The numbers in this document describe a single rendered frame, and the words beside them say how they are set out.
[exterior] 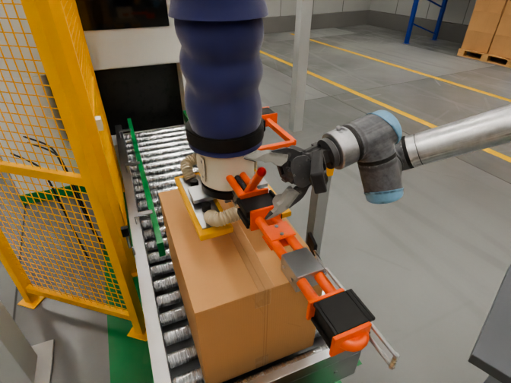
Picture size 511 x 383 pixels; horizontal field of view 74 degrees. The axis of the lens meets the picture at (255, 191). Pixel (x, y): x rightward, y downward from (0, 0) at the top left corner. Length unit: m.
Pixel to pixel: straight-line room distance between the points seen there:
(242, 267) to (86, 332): 1.37
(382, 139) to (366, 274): 1.67
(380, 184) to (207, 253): 0.56
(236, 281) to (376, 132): 0.55
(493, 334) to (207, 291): 0.89
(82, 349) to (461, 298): 2.20
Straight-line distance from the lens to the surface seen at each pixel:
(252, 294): 0.97
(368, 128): 0.79
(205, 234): 0.96
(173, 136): 2.86
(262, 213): 0.81
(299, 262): 0.70
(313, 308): 0.65
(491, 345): 1.32
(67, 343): 2.24
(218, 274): 1.02
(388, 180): 0.84
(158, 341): 1.35
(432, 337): 2.24
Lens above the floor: 1.71
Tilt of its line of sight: 34 degrees down
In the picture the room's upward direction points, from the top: straight up
